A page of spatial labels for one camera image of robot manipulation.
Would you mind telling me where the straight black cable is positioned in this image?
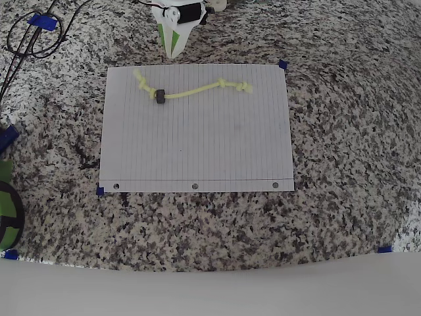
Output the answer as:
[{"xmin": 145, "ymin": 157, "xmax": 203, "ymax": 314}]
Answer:
[{"xmin": 0, "ymin": 0, "xmax": 59, "ymax": 101}]

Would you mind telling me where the yellow-green knotted rope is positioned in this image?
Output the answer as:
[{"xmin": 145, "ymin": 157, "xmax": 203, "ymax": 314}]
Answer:
[{"xmin": 132, "ymin": 68, "xmax": 255, "ymax": 100}]

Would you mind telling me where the lined white paper sheet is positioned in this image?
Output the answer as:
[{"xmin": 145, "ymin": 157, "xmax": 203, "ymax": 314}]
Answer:
[{"xmin": 98, "ymin": 63, "xmax": 295, "ymax": 194}]

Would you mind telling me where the black and green round holder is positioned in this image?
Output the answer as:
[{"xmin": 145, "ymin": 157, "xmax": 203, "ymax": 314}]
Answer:
[{"xmin": 0, "ymin": 180, "xmax": 26, "ymax": 251}]

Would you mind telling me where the green tape piece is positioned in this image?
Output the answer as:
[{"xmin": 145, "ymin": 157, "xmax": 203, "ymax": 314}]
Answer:
[{"xmin": 0, "ymin": 159, "xmax": 14, "ymax": 180}]

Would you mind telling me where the looped black cable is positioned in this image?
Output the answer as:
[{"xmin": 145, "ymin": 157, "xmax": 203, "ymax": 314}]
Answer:
[{"xmin": 6, "ymin": 0, "xmax": 95, "ymax": 61}]

